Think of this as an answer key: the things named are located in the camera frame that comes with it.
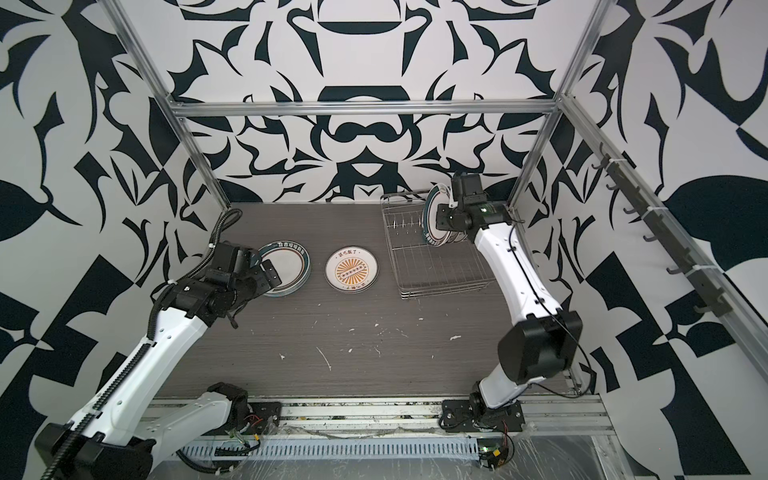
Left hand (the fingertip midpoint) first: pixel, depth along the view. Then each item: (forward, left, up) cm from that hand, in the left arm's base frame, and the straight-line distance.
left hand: (262, 274), depth 76 cm
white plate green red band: (+15, -1, -18) cm, 23 cm away
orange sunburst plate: (+13, -20, -19) cm, 31 cm away
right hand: (+14, -48, +6) cm, 51 cm away
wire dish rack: (+12, -43, -19) cm, 49 cm away
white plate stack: (+21, -47, +5) cm, 52 cm away
